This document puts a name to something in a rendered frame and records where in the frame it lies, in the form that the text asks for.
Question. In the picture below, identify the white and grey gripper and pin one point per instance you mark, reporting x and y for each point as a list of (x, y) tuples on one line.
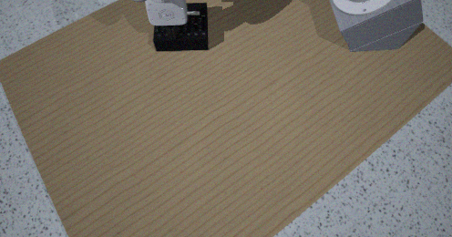
[(168, 13)]

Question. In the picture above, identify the black lighting desk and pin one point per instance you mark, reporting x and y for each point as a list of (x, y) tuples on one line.
[(191, 36)]

